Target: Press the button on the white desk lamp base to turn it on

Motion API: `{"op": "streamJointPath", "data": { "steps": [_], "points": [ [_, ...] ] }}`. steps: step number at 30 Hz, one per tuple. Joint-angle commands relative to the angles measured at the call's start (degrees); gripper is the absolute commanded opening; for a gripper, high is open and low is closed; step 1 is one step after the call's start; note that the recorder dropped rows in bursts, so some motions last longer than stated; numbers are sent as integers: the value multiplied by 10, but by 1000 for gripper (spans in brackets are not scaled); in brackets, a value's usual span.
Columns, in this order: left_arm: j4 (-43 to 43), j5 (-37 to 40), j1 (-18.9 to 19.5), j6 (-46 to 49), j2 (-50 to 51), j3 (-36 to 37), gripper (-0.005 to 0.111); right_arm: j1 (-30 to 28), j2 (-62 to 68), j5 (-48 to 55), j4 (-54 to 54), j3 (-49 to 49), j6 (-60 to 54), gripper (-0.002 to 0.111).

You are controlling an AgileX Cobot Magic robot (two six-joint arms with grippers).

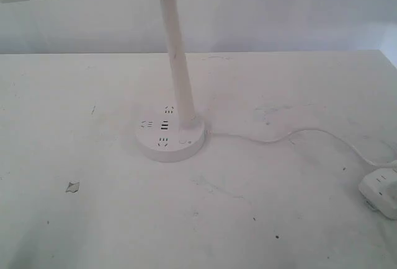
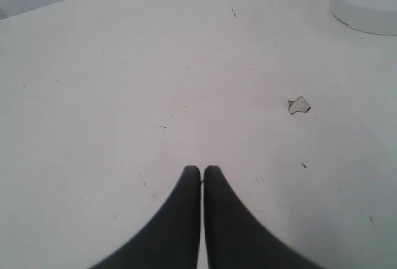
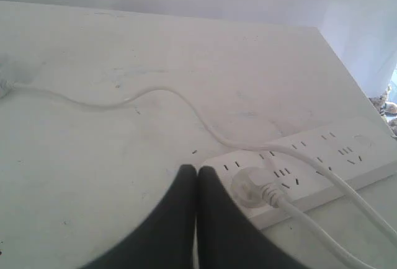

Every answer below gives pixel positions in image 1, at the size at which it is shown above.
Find white desk lamp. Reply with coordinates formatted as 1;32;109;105
1;0;205;162

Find small torn tape scrap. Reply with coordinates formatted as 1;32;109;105
65;182;80;193

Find white power strip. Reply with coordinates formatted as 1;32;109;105
359;167;396;220

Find white power cable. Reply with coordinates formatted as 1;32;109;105
204;128;397;168

